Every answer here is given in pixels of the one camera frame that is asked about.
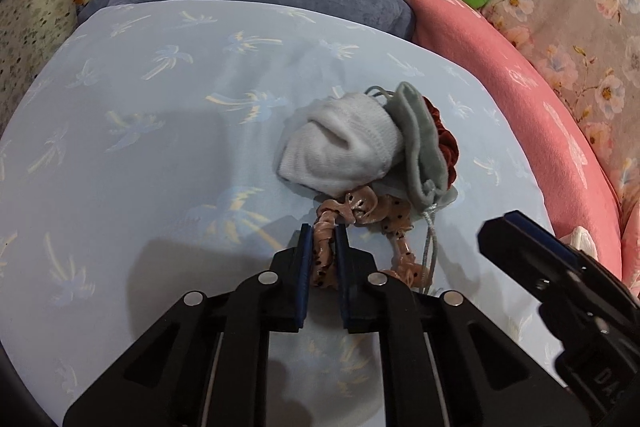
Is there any grey white sock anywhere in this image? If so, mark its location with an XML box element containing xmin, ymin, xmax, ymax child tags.
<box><xmin>278</xmin><ymin>93</ymin><xmax>404</xmax><ymax>197</ymax></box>

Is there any grey drawstring pouch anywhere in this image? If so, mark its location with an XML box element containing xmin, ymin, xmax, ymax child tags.
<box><xmin>366</xmin><ymin>81</ymin><xmax>457</xmax><ymax>294</ymax></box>

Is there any dark red velvet scrunchie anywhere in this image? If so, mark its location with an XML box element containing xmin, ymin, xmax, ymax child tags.
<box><xmin>423</xmin><ymin>98</ymin><xmax>460</xmax><ymax>186</ymax></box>

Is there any pink towel blanket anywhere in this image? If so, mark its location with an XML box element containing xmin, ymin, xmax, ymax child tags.
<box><xmin>405</xmin><ymin>0</ymin><xmax>622</xmax><ymax>275</ymax></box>

